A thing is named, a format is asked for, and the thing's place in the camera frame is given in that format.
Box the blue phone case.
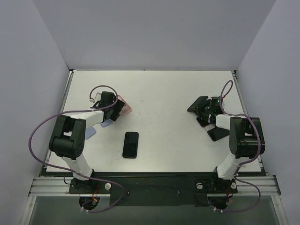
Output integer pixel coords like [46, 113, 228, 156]
[85, 126, 96, 140]

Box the lilac phone case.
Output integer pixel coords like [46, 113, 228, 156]
[100, 119, 113, 128]

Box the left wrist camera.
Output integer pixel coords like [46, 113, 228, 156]
[90, 92, 101, 103]

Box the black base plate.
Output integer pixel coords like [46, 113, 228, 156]
[69, 172, 237, 210]

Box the aluminium frame rail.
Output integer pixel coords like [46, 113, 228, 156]
[30, 174, 281, 196]

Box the small black phone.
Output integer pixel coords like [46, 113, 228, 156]
[122, 132, 139, 158]

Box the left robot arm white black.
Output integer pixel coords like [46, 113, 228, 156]
[49, 91, 127, 194]

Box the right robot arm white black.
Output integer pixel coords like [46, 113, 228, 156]
[187, 96, 265, 194]

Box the pink phone case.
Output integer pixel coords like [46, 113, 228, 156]
[118, 95, 132, 116]

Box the large phone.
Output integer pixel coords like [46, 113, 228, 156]
[196, 117, 210, 128]

